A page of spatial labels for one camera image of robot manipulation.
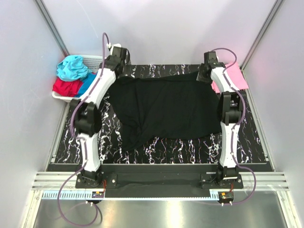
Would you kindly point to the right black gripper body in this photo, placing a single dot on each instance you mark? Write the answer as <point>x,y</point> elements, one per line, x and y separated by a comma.
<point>201,76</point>

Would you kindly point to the black t shirt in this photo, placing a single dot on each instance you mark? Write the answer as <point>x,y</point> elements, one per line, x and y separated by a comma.
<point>174,107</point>

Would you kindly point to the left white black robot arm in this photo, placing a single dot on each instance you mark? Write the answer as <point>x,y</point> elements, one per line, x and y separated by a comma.
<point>86,121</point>

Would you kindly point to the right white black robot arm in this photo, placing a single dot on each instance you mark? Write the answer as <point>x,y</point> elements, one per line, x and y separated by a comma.
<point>230,113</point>

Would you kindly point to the folded pink t shirt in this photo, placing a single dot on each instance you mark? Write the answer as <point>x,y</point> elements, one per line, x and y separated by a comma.
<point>236,76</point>

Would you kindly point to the white plastic basket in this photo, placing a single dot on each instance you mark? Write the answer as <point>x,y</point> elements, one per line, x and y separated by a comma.
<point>92,62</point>

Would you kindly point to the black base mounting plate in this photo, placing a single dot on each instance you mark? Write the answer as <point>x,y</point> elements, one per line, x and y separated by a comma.
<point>160,180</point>

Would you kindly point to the right orange connector box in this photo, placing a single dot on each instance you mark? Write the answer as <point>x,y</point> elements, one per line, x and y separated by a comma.
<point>226,197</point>

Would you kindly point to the orange connector box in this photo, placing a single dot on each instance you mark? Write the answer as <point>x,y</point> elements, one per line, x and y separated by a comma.
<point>98,194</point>
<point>226,197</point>

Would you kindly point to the light blue t shirt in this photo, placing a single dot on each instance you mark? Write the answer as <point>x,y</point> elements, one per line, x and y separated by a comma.
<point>72,68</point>

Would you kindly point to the red t shirt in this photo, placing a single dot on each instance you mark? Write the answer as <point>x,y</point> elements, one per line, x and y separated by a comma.
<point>69,89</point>

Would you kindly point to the left orange connector box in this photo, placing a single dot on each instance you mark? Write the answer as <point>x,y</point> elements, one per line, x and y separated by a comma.
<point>98,194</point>

